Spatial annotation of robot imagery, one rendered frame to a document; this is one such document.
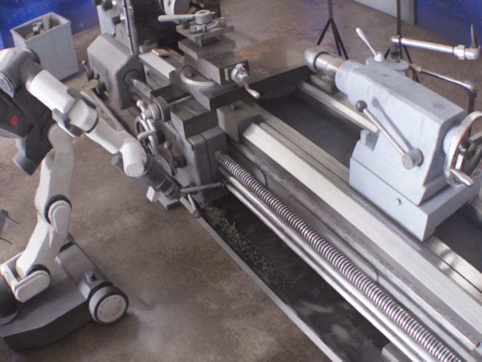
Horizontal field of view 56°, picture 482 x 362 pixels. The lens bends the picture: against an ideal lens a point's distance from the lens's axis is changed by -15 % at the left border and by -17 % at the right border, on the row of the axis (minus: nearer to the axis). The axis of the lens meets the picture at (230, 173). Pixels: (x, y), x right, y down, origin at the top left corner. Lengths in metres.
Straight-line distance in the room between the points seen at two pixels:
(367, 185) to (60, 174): 1.21
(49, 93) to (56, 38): 2.91
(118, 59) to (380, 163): 1.61
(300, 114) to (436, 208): 0.94
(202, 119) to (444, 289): 1.10
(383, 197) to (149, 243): 1.52
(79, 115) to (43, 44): 2.91
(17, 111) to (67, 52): 2.76
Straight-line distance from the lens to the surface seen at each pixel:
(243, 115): 1.87
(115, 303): 2.33
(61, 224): 2.18
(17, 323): 2.35
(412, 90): 1.46
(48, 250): 2.28
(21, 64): 1.68
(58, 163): 2.08
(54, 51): 4.54
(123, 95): 2.70
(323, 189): 1.58
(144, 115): 1.96
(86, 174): 3.32
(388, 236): 1.43
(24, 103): 1.86
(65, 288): 2.39
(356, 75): 1.52
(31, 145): 2.00
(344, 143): 1.98
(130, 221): 2.86
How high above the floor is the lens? 1.83
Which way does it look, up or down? 37 degrees down
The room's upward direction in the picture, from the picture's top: 7 degrees counter-clockwise
